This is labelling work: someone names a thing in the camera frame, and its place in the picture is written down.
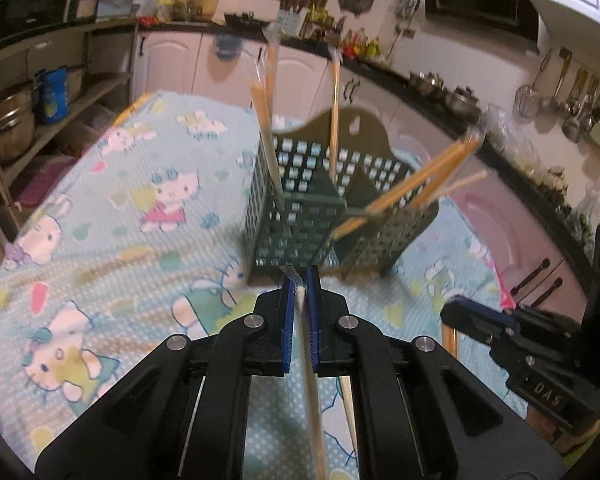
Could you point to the olive green plastic utensil holder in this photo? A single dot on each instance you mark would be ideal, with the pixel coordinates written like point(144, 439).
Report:
point(300, 225)

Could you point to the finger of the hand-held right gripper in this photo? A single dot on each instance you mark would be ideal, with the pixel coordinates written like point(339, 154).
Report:
point(472, 320)

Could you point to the blue plastic tub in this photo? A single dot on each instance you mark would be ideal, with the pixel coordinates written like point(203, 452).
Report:
point(115, 1)

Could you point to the wooden storage shelf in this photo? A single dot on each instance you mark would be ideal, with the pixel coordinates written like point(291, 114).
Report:
point(80, 90)

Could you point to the cartoon printed tablecloth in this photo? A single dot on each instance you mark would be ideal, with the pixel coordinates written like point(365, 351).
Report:
point(130, 260)

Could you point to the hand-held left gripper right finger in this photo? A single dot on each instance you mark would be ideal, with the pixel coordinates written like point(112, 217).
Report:
point(314, 320)

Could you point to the bamboo chopsticks pair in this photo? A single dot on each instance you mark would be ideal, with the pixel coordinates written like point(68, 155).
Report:
point(311, 390)
point(266, 110)
point(460, 183)
point(450, 342)
point(335, 110)
point(348, 410)
point(415, 180)

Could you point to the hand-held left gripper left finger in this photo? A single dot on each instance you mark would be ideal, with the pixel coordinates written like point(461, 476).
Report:
point(285, 320)

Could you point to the blue knife block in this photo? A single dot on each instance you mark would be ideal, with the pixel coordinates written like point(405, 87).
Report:
point(289, 19)

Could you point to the steel pots on shelf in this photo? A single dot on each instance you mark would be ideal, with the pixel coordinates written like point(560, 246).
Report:
point(11, 120)

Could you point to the blue printed bag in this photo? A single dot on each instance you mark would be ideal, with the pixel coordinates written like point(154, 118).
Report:
point(55, 96)

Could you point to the group of condiment bottles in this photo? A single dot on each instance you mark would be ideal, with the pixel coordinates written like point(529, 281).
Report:
point(352, 42)

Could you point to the row of hanging kitchen utensils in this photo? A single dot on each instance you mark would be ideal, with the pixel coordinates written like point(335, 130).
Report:
point(575, 105)

